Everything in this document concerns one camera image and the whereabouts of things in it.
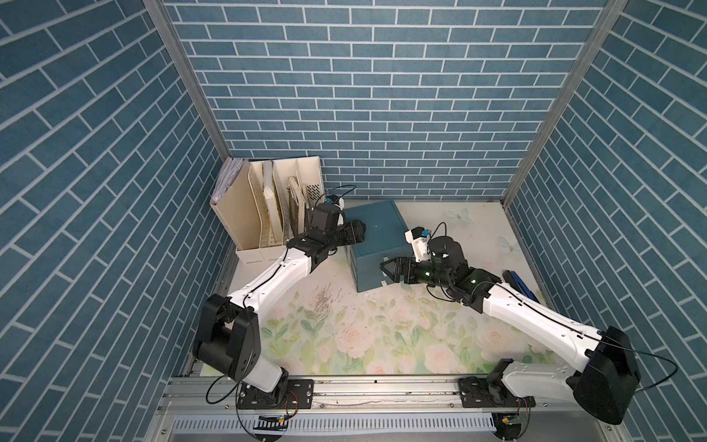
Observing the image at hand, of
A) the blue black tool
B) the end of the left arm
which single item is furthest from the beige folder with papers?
the blue black tool

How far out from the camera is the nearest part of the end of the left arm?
720mm

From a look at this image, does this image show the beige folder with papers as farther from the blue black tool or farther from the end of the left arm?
the blue black tool
